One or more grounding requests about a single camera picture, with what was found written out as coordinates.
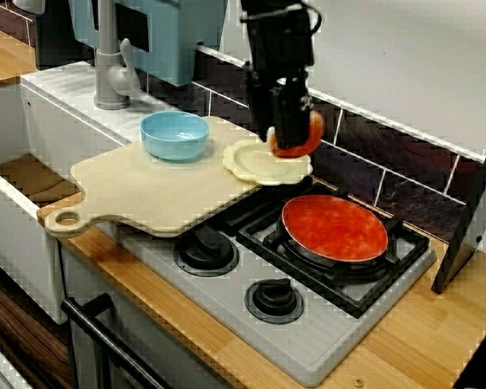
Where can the teal box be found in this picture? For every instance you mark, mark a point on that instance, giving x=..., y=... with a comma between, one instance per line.
x=170, y=40

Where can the grey toy stove top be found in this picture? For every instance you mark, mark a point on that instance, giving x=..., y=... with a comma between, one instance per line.
x=328, y=344

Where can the white round object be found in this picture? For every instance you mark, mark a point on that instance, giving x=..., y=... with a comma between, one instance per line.
x=28, y=5

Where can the salmon sushi toy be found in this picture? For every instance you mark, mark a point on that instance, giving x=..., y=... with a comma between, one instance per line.
x=316, y=129

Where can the red round plate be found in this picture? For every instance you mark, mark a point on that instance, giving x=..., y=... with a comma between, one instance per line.
x=332, y=227

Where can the cream scalloped plate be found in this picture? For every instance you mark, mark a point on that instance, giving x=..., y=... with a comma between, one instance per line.
x=255, y=166

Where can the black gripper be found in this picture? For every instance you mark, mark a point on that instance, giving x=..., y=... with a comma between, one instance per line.
x=279, y=44

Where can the black stove knob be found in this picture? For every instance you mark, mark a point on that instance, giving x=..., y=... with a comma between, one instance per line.
x=206, y=247
x=273, y=300

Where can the grey oven front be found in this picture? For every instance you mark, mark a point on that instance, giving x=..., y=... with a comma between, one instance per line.
x=146, y=336

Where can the black burner grate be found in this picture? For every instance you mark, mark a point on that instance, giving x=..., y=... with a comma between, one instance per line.
x=415, y=243

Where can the grey toy faucet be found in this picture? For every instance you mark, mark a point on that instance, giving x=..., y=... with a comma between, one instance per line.
x=107, y=61

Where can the light blue bowl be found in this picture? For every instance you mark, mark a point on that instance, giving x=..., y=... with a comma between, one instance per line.
x=174, y=146

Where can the white sink basin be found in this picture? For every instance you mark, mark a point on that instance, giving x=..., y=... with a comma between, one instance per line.
x=16, y=243

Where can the brass screw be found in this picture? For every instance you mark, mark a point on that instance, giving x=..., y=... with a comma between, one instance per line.
x=359, y=381

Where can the wooden cutting board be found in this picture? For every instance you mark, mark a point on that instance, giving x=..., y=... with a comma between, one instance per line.
x=146, y=190

